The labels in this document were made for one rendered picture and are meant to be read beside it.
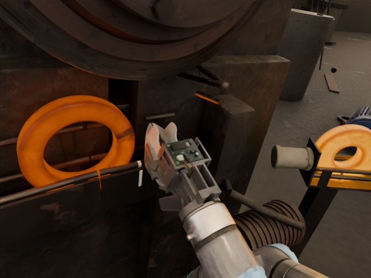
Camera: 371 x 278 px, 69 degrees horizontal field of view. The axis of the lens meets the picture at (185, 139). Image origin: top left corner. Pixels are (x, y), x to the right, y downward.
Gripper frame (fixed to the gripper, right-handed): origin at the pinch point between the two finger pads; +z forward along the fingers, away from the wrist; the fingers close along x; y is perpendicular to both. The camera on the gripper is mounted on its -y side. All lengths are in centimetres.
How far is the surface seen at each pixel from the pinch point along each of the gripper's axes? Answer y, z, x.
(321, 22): -32, 123, -236
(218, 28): 22.7, 0.1, -6.3
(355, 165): 1, -22, -47
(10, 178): -5.8, -0.6, 25.6
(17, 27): 20.8, 1.3, 21.0
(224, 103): 5.2, 0.2, -16.6
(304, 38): -49, 123, -227
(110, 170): -1.9, -5.8, 10.3
